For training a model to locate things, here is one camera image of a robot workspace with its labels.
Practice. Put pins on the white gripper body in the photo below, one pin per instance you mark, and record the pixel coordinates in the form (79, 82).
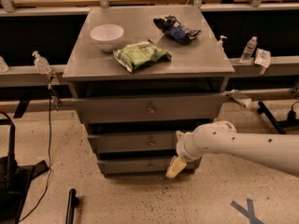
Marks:
(181, 147)

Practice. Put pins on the grey drawer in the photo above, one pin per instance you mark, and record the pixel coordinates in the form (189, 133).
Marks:
(134, 165)
(127, 142)
(149, 108)

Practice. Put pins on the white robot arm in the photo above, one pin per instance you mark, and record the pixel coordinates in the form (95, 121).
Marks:
(276, 151)

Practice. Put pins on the grey top drawer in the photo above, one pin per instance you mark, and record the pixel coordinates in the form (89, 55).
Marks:
(149, 108)

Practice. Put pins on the grey bottom drawer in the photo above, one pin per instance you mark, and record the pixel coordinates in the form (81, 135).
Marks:
(134, 165)

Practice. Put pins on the grey drawer cabinet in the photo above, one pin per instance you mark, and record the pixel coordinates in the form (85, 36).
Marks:
(200, 67)

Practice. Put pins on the grey folded cloth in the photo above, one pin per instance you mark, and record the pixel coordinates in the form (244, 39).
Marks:
(240, 97)

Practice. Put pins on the black stand leg right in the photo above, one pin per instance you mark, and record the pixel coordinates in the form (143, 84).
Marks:
(279, 125)

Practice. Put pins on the green chip bag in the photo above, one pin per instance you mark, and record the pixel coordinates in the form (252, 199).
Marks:
(133, 56)

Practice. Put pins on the small white pump bottle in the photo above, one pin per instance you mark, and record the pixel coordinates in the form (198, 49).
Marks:
(220, 41)

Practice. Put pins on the blue chip bag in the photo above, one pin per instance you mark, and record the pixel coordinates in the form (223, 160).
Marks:
(173, 28)

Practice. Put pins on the black tube on floor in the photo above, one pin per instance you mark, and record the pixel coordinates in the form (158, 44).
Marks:
(72, 204)

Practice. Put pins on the white wipes packet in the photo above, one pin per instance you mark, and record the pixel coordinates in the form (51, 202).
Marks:
(263, 59)

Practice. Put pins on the clear water bottle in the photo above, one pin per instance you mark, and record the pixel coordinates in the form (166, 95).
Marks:
(249, 49)

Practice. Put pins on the white bowl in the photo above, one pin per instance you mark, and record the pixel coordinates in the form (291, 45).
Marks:
(107, 37)

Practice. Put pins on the clear sanitizer pump bottle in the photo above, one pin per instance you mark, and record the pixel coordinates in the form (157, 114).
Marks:
(41, 63)

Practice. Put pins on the black stand base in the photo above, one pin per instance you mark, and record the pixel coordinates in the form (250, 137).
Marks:
(15, 180)

